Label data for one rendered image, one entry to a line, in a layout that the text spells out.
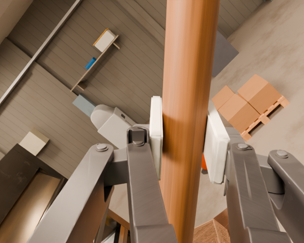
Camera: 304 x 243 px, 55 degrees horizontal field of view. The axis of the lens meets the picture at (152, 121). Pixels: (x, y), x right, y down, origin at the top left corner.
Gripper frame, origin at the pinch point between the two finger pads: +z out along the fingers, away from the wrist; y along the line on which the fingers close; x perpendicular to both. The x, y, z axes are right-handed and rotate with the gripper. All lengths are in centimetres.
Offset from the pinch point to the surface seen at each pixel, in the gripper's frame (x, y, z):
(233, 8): -9, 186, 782
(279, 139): -133, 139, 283
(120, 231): -144, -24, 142
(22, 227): -104, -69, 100
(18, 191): -96, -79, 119
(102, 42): -95, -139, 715
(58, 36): -90, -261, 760
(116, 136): -333, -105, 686
